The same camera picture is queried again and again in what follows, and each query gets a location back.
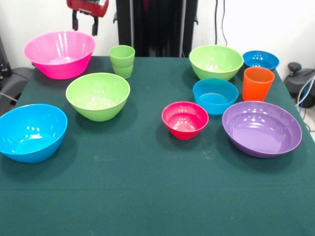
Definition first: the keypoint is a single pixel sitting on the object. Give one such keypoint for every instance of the small dark blue bowl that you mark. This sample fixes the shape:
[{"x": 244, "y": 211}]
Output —
[{"x": 261, "y": 61}]

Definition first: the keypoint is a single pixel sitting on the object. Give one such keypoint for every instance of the green plastic cup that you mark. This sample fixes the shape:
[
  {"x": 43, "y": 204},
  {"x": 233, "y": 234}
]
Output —
[{"x": 121, "y": 64}]

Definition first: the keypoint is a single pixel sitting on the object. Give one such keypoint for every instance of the small crimson plastic bowl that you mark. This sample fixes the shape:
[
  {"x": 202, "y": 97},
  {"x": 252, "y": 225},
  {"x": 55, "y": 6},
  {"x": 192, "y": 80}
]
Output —
[{"x": 185, "y": 120}]

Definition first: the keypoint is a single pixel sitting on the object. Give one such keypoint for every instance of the blue straight-sided bowl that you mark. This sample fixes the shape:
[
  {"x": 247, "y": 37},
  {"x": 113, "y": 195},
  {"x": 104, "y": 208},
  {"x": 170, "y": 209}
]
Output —
[{"x": 215, "y": 100}]

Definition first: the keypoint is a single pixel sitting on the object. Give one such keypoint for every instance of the green plastic bowl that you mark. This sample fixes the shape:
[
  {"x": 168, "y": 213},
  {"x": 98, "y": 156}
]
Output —
[
  {"x": 98, "y": 98},
  {"x": 215, "y": 64}
]

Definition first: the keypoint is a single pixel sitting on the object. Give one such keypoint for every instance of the wide purple plastic bowl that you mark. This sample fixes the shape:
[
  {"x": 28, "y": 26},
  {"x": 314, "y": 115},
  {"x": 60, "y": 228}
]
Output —
[{"x": 261, "y": 130}]

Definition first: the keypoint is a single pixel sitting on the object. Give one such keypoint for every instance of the large light blue bowl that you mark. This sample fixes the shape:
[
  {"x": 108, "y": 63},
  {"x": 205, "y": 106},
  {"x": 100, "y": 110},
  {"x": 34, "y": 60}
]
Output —
[{"x": 29, "y": 135}]

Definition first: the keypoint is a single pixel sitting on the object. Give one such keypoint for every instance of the black pedestal leg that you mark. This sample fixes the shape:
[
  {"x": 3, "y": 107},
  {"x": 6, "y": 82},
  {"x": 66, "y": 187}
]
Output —
[
  {"x": 14, "y": 83},
  {"x": 294, "y": 83}
]

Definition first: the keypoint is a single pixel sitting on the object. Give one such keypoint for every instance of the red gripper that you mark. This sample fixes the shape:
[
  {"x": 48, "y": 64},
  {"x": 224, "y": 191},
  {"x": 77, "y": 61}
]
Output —
[{"x": 88, "y": 6}]

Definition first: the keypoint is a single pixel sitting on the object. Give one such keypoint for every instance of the large pink plastic bowl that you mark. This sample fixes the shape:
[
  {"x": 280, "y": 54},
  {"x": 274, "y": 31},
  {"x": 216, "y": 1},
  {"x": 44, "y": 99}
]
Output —
[{"x": 59, "y": 68}]

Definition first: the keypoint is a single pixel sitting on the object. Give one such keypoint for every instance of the dark green tablecloth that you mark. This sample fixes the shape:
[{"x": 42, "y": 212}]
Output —
[{"x": 147, "y": 184}]

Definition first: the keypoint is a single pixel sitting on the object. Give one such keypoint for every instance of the orange plastic cup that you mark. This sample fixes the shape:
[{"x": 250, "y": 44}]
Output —
[{"x": 257, "y": 86}]

